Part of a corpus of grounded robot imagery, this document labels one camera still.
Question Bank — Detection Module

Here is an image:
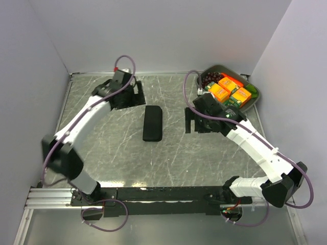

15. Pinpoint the black zippered tool case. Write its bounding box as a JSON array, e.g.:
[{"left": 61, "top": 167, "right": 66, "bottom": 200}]
[{"left": 143, "top": 105, "right": 163, "bottom": 142}]

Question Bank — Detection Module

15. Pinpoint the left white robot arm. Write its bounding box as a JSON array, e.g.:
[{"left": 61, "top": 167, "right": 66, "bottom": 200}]
[{"left": 41, "top": 69, "right": 145, "bottom": 205}]

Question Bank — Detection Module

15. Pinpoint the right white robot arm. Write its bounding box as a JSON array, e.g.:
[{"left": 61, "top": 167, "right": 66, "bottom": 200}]
[{"left": 185, "top": 89, "right": 308, "bottom": 208}]

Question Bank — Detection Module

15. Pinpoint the orange juice carton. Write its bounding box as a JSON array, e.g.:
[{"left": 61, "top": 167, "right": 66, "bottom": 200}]
[
  {"left": 205, "top": 82, "right": 229, "bottom": 103},
  {"left": 218, "top": 77, "right": 240, "bottom": 95},
  {"left": 225, "top": 87, "right": 252, "bottom": 108}
]

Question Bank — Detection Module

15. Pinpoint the dark red grapes bunch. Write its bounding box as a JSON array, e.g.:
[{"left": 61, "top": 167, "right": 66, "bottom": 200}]
[{"left": 201, "top": 72, "right": 224, "bottom": 89}]

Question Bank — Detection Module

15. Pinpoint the orange carrot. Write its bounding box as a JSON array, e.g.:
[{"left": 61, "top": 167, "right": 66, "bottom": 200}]
[{"left": 221, "top": 72, "right": 244, "bottom": 87}]

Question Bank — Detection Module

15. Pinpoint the grey plastic tray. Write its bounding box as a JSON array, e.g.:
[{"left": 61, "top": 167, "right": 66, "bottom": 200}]
[{"left": 200, "top": 64, "right": 261, "bottom": 113}]

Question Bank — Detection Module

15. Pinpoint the green leaf vegetable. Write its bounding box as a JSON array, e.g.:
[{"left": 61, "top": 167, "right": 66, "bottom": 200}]
[{"left": 245, "top": 84, "right": 259, "bottom": 99}]

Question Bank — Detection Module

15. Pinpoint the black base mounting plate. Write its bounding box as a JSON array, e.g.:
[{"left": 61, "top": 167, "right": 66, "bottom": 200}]
[{"left": 71, "top": 186, "right": 252, "bottom": 217}]

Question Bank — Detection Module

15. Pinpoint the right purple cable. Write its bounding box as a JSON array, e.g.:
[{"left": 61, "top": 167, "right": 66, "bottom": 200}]
[{"left": 184, "top": 70, "right": 314, "bottom": 209}]

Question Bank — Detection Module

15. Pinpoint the purple cable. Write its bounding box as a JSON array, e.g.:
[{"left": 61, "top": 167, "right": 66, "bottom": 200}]
[
  {"left": 42, "top": 55, "right": 136, "bottom": 202},
  {"left": 184, "top": 70, "right": 314, "bottom": 209}
]

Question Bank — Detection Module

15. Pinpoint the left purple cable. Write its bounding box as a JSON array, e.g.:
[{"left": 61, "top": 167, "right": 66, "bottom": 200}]
[{"left": 42, "top": 55, "right": 136, "bottom": 202}]

